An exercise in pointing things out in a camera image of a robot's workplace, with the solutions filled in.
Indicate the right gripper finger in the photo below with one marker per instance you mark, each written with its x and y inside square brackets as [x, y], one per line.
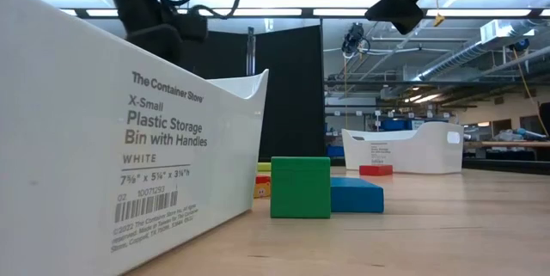
[397, 9]

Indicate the red rectangular block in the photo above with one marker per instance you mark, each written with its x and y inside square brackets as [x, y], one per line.
[376, 170]

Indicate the long light green block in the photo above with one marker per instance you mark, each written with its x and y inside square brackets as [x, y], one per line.
[264, 167]

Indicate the blue rectangular block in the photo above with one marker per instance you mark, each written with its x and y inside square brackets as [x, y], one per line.
[356, 196]

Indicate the small green cube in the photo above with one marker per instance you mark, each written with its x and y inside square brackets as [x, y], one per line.
[301, 190]

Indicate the yellow hanging tag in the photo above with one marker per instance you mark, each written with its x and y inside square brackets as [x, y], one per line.
[438, 20]

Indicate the white ceiling air unit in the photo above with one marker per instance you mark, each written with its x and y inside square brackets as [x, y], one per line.
[494, 31]

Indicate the black overhead light bar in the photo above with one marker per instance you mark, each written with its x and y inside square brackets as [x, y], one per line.
[307, 13]

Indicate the blue hanging reel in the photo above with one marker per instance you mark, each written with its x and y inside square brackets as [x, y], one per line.
[522, 44]

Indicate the blue storage crate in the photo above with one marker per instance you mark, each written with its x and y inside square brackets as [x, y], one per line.
[395, 125]
[335, 151]

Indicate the white plastic storage bin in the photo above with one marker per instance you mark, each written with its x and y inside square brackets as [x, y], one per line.
[421, 151]
[86, 138]

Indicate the black folding partition screen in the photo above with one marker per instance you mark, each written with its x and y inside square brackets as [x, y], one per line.
[292, 95]

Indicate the wooden workbench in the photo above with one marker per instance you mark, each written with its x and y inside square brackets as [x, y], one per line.
[507, 143]

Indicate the black office chair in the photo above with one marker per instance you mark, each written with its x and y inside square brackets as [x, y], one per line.
[545, 117]

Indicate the small red yellow block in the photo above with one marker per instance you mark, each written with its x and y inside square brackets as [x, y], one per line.
[262, 188]

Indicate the silver ventilation duct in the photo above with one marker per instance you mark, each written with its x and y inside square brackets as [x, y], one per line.
[464, 54]

